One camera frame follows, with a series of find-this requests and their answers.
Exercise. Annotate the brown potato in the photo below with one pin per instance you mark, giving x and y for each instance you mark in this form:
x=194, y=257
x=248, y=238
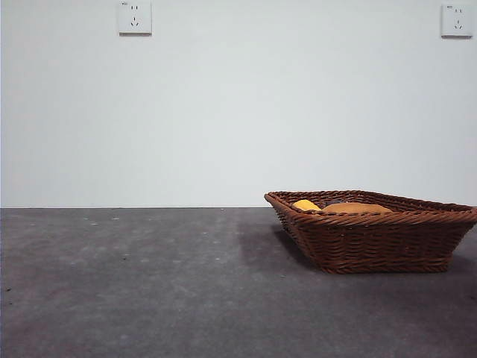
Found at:
x=354, y=208

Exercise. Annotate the brown wicker basket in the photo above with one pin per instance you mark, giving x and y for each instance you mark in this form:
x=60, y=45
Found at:
x=376, y=242

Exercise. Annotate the white wall socket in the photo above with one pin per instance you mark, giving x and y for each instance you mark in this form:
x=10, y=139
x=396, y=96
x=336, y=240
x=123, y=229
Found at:
x=135, y=18
x=455, y=21

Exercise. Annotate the yellow corn cob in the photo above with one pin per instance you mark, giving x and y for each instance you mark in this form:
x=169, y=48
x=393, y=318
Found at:
x=305, y=205

